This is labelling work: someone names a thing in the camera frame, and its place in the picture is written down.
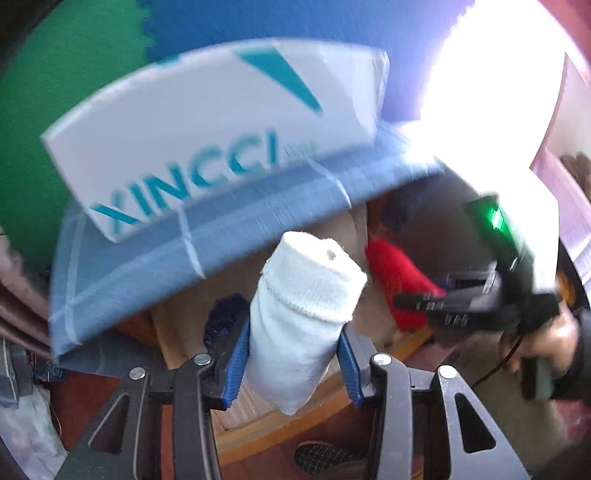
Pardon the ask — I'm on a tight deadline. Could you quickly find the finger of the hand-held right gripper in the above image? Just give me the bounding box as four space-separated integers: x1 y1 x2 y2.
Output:
427 300 509 342
393 270 497 312

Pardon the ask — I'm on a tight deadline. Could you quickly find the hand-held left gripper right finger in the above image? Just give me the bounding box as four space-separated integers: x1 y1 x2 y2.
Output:
337 325 532 480

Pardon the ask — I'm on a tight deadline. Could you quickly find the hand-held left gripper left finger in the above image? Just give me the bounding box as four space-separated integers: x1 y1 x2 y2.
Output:
55 318 252 480

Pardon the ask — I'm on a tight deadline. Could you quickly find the red cloth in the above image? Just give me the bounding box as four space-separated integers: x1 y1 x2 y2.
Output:
365 240 446 330

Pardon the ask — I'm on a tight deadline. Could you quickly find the white sock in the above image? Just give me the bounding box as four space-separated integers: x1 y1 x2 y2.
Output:
244 231 369 416

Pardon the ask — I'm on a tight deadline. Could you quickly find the person's right forearm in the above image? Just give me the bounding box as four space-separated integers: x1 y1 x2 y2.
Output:
551 309 591 402

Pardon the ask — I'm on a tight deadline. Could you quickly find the navy floral underwear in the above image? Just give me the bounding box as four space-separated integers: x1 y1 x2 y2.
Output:
203 295 252 358

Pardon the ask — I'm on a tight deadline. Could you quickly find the person's right hand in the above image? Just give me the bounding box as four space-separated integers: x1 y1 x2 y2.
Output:
503 316 581 376

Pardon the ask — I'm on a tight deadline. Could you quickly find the plaid slipper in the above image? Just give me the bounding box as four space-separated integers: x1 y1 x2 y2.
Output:
294 440 370 480

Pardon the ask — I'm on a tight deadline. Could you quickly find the blue checked cloth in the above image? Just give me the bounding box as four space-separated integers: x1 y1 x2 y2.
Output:
48 122 448 361

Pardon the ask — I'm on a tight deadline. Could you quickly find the white leaf-print sheet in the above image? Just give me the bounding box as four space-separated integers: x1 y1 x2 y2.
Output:
0 392 70 480

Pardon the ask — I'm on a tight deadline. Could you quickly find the white shoe box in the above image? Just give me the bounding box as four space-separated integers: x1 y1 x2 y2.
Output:
41 39 391 244

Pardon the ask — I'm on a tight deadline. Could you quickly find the blue foam wall panel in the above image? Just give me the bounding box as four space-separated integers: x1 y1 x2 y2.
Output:
139 0 467 125

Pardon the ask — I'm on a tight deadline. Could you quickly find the green foam wall panel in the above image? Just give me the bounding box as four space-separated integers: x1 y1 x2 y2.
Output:
0 0 158 273

